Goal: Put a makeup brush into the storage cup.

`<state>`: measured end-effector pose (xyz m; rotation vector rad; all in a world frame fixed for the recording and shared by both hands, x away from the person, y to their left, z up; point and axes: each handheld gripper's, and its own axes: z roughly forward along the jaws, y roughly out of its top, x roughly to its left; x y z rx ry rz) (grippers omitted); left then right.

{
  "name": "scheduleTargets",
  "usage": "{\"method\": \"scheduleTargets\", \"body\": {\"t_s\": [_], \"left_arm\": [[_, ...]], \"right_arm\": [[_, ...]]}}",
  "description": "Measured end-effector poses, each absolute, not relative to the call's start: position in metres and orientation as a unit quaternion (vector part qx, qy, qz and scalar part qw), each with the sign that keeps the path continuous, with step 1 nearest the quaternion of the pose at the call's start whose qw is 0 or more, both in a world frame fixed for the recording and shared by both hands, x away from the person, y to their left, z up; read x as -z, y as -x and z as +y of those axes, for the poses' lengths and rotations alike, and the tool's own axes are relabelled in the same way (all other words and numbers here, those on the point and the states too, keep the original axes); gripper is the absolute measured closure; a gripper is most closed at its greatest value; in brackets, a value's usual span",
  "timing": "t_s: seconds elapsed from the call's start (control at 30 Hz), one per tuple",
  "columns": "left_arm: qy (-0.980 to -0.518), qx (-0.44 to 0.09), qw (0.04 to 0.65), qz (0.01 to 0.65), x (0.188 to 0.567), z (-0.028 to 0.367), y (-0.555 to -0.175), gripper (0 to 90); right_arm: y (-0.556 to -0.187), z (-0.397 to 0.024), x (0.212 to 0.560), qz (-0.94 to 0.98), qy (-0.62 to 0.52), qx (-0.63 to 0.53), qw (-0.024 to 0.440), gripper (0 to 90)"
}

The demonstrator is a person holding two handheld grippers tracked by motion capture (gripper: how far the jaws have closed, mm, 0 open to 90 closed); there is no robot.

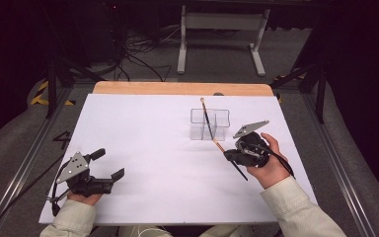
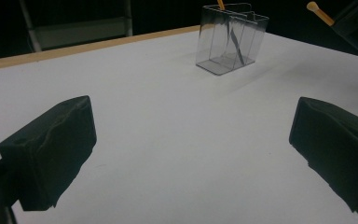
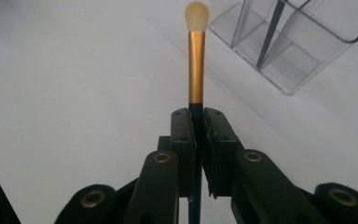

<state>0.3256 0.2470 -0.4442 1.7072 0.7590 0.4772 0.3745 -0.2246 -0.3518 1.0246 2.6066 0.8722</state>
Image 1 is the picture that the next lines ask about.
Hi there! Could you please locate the clear acrylic organizer box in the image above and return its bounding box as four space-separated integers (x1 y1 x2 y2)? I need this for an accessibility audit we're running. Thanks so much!
189 108 231 141

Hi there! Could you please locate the yellow black floor tape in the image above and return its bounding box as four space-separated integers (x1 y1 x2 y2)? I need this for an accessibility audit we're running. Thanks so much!
30 80 77 107

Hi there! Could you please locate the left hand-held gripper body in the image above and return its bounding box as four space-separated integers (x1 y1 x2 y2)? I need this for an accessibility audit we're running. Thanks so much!
54 151 115 198

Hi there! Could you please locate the white metal stand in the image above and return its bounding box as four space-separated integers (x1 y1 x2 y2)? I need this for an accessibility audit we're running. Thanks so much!
177 4 271 77

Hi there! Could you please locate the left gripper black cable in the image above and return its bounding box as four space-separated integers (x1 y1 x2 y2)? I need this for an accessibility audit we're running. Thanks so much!
47 159 77 217

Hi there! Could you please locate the person's left hand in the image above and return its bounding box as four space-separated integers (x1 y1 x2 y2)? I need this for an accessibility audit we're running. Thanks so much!
66 191 104 207

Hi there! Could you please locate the person's right hand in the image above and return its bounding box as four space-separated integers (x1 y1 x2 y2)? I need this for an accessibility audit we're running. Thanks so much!
246 132 292 191

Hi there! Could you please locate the aluminium floor rail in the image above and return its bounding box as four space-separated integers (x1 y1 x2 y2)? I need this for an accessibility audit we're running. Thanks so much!
0 87 75 237
300 93 379 237

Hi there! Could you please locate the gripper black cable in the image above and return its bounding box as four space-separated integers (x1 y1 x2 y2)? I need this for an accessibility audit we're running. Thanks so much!
47 159 77 217
255 142 296 181

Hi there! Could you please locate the wooden table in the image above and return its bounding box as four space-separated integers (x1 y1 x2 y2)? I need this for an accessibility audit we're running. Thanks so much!
92 81 274 97

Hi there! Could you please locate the white table cover sheet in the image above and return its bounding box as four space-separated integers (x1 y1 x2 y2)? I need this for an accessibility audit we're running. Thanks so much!
38 93 319 226

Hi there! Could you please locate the black gold makeup brush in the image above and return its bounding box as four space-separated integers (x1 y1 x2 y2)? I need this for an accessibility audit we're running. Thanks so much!
212 137 250 182

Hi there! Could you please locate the black tripod stand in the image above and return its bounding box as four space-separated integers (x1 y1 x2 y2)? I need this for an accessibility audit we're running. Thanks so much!
43 55 107 119
269 58 327 124

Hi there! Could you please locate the tangle of black floor cables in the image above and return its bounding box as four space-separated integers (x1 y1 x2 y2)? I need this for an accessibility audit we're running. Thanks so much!
114 26 179 83

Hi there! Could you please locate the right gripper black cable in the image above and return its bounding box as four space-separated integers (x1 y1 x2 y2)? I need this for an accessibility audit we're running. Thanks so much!
255 142 296 181

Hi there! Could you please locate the thin wooden brush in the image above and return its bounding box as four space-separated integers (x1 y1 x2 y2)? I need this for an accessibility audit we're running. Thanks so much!
199 97 215 141

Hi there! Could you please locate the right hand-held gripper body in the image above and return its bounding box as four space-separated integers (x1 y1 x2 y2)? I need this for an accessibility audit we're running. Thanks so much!
231 119 271 168

